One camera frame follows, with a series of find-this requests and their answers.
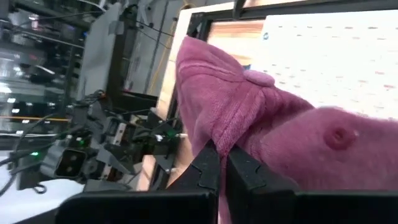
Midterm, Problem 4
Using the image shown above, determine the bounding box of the grey desk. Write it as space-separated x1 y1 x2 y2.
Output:
76 2 126 101

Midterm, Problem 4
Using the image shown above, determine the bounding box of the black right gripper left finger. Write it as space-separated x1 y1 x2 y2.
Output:
55 139 221 224

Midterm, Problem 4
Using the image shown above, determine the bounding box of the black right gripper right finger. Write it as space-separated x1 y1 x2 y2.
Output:
225 145 398 224

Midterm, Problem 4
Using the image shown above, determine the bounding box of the maroon baseball cap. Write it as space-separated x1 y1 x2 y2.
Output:
175 35 398 224

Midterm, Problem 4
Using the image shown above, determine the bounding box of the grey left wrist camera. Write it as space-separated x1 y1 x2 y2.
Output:
39 144 88 182

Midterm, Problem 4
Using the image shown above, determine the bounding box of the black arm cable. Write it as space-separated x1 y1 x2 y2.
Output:
0 111 63 197

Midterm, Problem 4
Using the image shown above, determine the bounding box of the white perforated metal shelf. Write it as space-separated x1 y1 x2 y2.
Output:
250 9 398 121

